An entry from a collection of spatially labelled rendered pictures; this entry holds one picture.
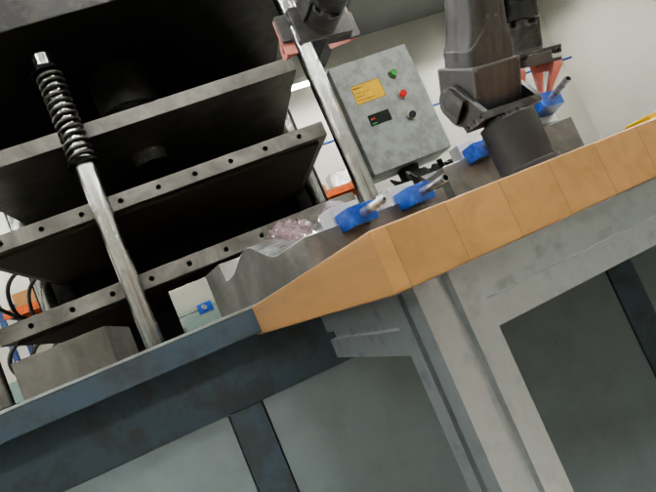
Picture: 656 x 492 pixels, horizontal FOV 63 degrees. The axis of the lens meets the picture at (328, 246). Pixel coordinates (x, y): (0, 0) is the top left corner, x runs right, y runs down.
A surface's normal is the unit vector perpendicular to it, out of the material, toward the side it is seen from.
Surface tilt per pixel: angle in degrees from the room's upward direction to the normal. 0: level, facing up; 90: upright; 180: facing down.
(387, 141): 90
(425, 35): 90
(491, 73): 120
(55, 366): 90
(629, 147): 90
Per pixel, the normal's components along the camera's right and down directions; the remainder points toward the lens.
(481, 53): 0.43, 0.28
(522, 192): 0.28, -0.20
